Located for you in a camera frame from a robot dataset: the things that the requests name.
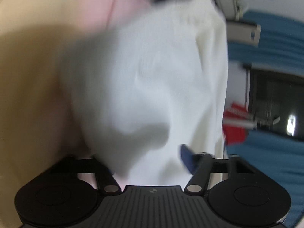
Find white chair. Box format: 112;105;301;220
226;21;261;46

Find red garment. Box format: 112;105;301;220
223;102;249;146

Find pastel patterned bed sheet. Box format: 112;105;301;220
0;0;155;191

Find white garment with ribbed cuffs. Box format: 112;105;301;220
60;0;228;186

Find dark window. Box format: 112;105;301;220
248;68;303;141

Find blue curtain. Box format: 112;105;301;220
226;0;303;227

